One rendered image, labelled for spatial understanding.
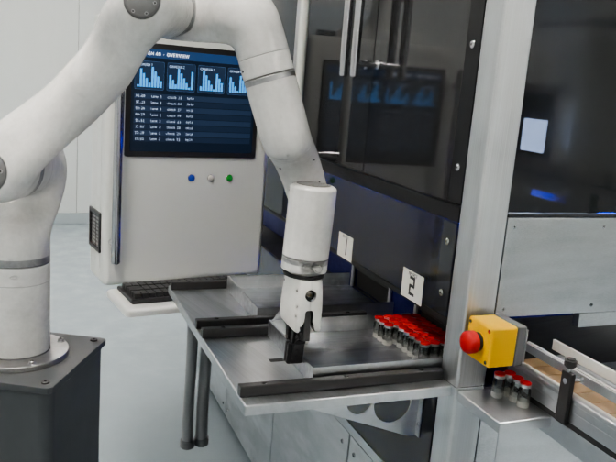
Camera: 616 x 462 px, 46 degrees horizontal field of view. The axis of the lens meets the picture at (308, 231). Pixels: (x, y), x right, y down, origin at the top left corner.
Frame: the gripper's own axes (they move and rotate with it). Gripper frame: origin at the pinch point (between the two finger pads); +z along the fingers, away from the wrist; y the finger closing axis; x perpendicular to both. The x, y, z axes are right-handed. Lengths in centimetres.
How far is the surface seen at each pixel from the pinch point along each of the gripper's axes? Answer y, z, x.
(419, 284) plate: 4.1, -11.9, -27.0
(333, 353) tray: 7.4, 3.7, -11.5
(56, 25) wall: 545, -67, 25
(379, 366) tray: -6.1, 0.8, -14.9
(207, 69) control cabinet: 90, -49, 0
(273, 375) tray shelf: -0.4, 4.3, 3.6
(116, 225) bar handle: 79, -5, 24
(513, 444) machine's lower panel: -12.6, 15.5, -43.4
